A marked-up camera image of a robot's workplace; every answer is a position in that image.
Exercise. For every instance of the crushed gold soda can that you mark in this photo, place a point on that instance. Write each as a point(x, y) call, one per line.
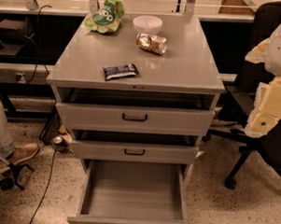
point(152, 43)

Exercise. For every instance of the blue rxbar blueberry bar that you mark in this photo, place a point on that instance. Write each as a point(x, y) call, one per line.
point(126, 70)

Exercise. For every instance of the white bowl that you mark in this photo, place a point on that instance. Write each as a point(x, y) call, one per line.
point(147, 24)

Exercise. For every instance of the grey top drawer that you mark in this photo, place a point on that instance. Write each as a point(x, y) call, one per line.
point(135, 119)

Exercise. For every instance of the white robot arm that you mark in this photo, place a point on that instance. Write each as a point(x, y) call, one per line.
point(272, 61)

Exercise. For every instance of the silver can on floor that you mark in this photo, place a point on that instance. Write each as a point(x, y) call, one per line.
point(57, 140)

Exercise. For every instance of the tan shoe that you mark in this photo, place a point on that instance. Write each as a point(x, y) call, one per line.
point(17, 154)

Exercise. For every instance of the black office chair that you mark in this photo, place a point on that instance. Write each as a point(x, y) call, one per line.
point(253, 101)

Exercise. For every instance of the wall power outlet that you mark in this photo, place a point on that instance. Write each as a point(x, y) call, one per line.
point(20, 77)

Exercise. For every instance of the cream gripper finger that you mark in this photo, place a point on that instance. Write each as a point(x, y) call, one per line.
point(267, 109)
point(257, 54)

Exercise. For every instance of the grey middle drawer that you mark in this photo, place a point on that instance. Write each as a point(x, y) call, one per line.
point(104, 150)

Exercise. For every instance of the grey open bottom drawer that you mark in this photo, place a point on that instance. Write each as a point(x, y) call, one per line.
point(122, 192)

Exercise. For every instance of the green chip bag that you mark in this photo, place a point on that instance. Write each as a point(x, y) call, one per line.
point(107, 19)

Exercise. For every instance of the grey drawer cabinet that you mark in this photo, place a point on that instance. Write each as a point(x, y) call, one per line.
point(184, 77)

